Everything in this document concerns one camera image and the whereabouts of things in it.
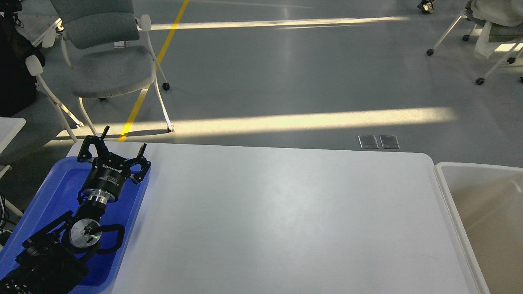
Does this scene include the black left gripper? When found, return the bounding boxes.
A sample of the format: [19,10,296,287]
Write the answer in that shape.
[77,125,152,203]

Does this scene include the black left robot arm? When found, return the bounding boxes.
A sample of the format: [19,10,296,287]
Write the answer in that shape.
[1,128,151,294]

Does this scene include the blue plastic tray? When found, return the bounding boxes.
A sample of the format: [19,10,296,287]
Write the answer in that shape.
[0,157,150,294]

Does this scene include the grey chair at left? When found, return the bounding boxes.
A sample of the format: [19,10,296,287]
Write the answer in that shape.
[0,55,78,166]

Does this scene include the white side table corner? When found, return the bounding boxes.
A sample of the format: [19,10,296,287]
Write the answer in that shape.
[0,117,26,153]

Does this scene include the black bag at left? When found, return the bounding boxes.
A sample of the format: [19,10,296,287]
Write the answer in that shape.
[0,0,45,117]

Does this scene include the left metal floor plate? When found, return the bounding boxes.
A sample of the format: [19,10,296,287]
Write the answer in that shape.
[358,135,379,149]

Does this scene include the metal floor plate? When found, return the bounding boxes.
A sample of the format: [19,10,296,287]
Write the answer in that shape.
[358,135,379,149]
[379,135,400,149]

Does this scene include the right metal floor plate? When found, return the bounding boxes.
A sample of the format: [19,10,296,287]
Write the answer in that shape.
[379,135,400,149]

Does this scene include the standing person dark clothes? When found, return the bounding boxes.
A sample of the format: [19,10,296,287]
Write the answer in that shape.
[417,0,435,14]

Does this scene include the white plastic bin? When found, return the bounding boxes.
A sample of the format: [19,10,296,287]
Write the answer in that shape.
[434,163,523,294]

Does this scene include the white chair with cloth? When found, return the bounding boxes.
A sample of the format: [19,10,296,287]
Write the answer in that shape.
[426,0,522,85]

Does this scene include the grey chair white frame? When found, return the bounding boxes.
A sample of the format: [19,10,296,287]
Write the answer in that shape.
[51,0,175,133]

